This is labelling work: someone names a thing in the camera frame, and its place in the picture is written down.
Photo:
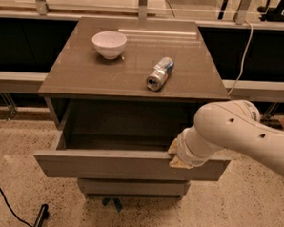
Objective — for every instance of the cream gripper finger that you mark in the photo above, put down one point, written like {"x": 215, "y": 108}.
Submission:
{"x": 177, "y": 163}
{"x": 173, "y": 148}

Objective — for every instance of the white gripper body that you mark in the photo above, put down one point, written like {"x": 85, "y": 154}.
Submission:
{"x": 185, "y": 151}

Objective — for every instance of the grey top drawer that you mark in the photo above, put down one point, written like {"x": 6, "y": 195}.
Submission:
{"x": 122, "y": 140}

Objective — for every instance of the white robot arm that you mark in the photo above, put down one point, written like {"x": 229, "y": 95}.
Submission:
{"x": 233, "y": 125}

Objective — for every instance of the grey drawer cabinet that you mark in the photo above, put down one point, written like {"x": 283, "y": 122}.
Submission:
{"x": 80, "y": 72}

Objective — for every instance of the blue tape on floor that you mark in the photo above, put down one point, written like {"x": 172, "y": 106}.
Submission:
{"x": 116, "y": 202}

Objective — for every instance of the crushed silver blue can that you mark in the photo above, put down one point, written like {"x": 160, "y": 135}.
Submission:
{"x": 160, "y": 73}

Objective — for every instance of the white ceramic bowl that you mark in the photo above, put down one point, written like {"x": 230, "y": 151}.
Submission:
{"x": 109, "y": 44}

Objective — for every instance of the black plug on floor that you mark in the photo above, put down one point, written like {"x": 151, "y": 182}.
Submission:
{"x": 42, "y": 215}

